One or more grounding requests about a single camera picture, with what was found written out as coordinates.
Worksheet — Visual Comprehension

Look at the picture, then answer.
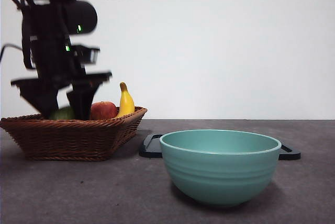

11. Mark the green avocado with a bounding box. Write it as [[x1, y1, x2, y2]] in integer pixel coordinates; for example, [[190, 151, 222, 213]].
[[48, 106, 76, 120]]

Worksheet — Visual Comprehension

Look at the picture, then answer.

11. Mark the teal ceramic bowl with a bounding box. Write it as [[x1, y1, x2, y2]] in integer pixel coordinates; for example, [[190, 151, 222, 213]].
[[159, 129, 282, 207]]

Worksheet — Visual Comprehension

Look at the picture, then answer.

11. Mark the red apple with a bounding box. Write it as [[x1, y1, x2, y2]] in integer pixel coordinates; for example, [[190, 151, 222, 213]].
[[90, 100, 118, 121]]

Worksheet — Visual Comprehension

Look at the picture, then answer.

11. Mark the brown woven wicker basket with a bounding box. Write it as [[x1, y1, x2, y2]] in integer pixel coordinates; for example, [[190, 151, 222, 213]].
[[0, 106, 148, 161]]

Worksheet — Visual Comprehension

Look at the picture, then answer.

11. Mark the yellow banana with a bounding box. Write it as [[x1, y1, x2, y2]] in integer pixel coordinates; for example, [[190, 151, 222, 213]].
[[115, 82, 136, 119]]

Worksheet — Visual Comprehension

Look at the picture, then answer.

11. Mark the dark rectangular tray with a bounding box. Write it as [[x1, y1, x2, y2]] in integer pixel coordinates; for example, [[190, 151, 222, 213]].
[[138, 133, 301, 160]]

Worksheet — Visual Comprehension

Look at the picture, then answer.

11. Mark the black cable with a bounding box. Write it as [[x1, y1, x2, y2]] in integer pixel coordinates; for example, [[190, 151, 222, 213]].
[[0, 43, 26, 62]]

